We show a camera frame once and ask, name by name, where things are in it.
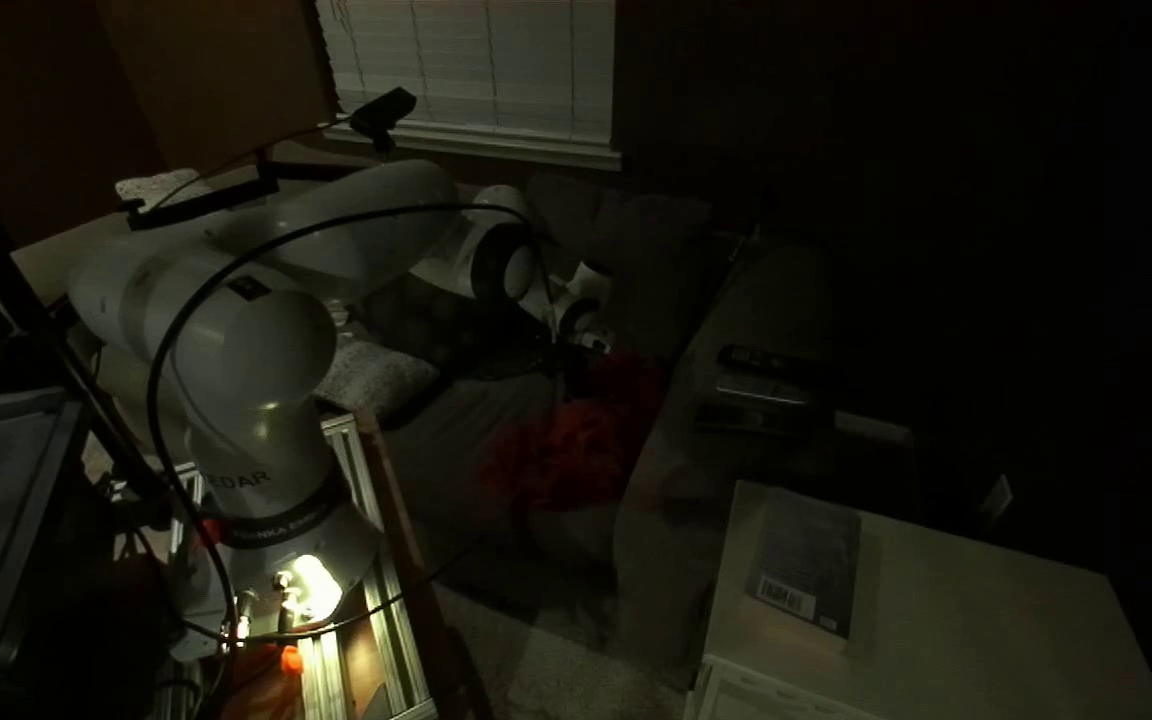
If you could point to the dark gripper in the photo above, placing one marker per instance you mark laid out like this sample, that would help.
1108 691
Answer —
586 303

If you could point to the orange cloth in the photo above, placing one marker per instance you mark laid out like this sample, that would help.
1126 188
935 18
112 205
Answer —
582 435

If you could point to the robot base stand with light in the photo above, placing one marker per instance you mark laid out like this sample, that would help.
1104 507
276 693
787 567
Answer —
360 643

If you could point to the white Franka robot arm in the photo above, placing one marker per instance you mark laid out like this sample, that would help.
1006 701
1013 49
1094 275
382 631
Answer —
250 361

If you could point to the dark patterned pillow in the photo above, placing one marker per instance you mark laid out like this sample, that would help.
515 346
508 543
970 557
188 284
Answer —
451 325

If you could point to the grey fabric sofa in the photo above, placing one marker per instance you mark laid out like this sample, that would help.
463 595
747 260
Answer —
469 443

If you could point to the black remote control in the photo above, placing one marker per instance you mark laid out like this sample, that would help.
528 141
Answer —
753 416
761 393

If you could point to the white pillow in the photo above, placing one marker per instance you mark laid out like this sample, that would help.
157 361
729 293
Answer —
382 383

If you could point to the white remote control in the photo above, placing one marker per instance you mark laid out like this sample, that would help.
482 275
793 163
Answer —
874 424

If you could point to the grey book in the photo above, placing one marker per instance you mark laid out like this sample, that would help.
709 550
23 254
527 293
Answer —
807 563

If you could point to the white side table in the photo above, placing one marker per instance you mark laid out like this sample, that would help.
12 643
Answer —
978 643

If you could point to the black camera on boom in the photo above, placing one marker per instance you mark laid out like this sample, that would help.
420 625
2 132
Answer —
382 115

